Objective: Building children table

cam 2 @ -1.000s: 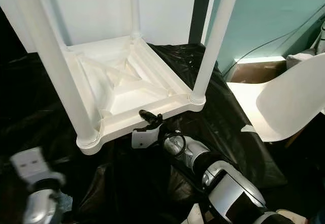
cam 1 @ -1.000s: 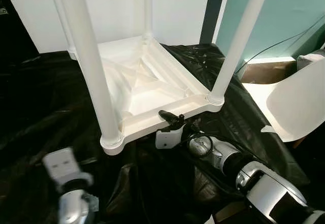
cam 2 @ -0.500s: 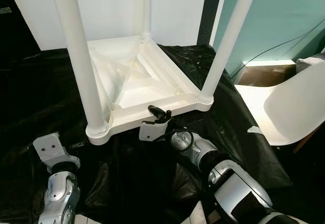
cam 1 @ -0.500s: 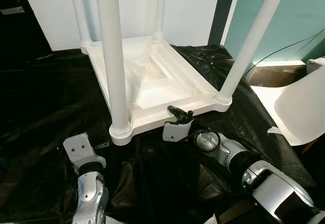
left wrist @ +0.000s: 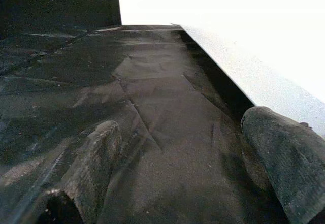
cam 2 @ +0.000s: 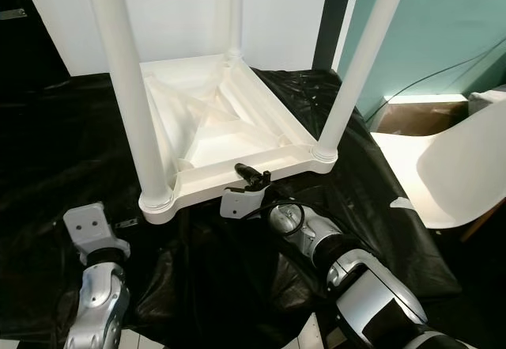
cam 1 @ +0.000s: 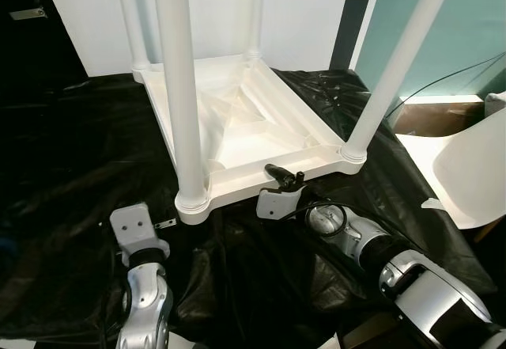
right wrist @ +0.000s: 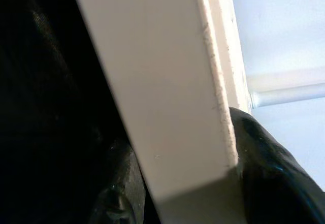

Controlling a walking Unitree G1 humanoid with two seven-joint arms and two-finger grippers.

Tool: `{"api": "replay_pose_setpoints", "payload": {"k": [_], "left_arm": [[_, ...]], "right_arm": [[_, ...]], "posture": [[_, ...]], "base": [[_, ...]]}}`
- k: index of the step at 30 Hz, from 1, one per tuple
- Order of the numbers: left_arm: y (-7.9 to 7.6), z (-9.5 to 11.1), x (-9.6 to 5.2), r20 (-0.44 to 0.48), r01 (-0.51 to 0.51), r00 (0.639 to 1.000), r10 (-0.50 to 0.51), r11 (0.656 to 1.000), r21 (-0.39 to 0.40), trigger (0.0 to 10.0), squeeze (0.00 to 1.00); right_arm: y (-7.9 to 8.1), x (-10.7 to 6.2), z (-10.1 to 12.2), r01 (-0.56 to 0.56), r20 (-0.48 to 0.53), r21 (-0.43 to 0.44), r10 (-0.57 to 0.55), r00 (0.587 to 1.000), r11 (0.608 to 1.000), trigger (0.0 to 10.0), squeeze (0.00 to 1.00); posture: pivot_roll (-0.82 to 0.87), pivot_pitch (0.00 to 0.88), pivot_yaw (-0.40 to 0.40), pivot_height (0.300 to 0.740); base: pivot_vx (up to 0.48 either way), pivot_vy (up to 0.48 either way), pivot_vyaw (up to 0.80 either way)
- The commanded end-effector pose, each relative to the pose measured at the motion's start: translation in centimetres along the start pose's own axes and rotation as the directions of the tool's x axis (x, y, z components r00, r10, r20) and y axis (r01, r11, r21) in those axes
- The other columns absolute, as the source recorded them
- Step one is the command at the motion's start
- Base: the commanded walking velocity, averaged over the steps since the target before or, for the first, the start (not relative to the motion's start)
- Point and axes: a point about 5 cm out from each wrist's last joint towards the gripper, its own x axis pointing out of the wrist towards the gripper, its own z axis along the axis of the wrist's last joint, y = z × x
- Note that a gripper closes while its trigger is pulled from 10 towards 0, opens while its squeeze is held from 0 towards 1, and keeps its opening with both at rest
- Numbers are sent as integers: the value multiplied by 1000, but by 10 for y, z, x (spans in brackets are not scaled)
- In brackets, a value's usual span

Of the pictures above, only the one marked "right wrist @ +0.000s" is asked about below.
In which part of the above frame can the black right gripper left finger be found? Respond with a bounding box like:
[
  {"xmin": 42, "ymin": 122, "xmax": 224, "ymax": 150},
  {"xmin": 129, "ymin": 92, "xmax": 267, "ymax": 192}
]
[{"xmin": 96, "ymin": 137, "xmax": 158, "ymax": 224}]

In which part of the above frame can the white plastic table leg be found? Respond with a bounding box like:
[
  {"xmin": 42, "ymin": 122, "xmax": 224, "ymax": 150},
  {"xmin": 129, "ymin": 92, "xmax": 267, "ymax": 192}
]
[{"xmin": 247, "ymin": 66, "xmax": 325, "ymax": 108}]

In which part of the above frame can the white plastic table top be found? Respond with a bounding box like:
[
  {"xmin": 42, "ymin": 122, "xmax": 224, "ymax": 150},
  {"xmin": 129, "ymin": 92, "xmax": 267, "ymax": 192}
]
[{"xmin": 68, "ymin": 0, "xmax": 252, "ymax": 224}]

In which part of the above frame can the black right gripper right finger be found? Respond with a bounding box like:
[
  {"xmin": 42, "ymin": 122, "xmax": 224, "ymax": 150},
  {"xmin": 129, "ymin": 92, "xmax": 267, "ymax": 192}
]
[{"xmin": 228, "ymin": 106, "xmax": 325, "ymax": 224}]

